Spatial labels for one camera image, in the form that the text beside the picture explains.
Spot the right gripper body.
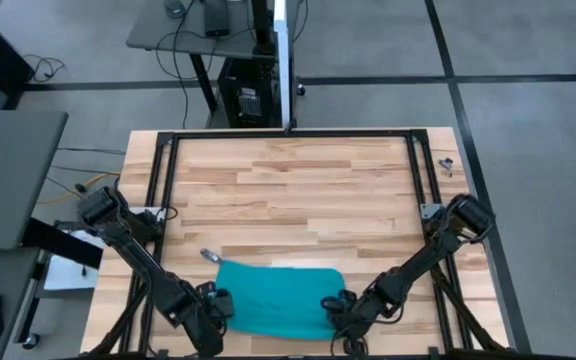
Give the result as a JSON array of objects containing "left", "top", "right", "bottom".
[{"left": 335, "top": 289, "right": 370, "bottom": 327}]

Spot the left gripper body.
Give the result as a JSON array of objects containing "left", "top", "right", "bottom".
[{"left": 195, "top": 281, "right": 219, "bottom": 321}]

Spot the teal terry towel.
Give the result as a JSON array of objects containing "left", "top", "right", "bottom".
[{"left": 215, "top": 259, "right": 347, "bottom": 343}]

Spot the small metal clip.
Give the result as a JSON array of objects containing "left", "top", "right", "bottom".
[{"left": 199, "top": 248, "right": 225, "bottom": 265}]

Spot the white paper sheet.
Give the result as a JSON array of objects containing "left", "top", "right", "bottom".
[{"left": 42, "top": 228, "right": 104, "bottom": 293}]

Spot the black computer tower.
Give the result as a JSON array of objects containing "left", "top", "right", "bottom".
[{"left": 216, "top": 56, "right": 282, "bottom": 129}]

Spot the dark grey desk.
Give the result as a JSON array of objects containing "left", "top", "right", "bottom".
[{"left": 0, "top": 109, "right": 70, "bottom": 251}]

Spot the grey desk with computer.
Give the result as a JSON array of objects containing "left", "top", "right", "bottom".
[{"left": 126, "top": 0, "right": 289, "bottom": 117}]

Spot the black power brick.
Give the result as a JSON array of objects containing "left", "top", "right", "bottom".
[{"left": 202, "top": 0, "right": 232, "bottom": 38}]

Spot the dark computer mouse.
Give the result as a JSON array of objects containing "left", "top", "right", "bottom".
[{"left": 163, "top": 0, "right": 187, "bottom": 19}]

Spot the grey metal bracket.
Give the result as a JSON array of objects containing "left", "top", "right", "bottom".
[{"left": 419, "top": 202, "right": 445, "bottom": 222}]

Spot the yellow floor cable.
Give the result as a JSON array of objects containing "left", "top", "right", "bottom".
[{"left": 36, "top": 171, "right": 121, "bottom": 207}]

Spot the black aluminium table frame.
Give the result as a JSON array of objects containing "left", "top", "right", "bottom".
[{"left": 87, "top": 128, "right": 512, "bottom": 359}]

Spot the black desk cable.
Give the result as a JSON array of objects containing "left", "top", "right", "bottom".
[{"left": 169, "top": 0, "right": 192, "bottom": 130}]

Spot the white upright post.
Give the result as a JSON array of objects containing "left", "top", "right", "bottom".
[{"left": 273, "top": 0, "right": 294, "bottom": 131}]

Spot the black looped floor cable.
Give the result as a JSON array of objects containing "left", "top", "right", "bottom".
[{"left": 22, "top": 53, "right": 67, "bottom": 84}]

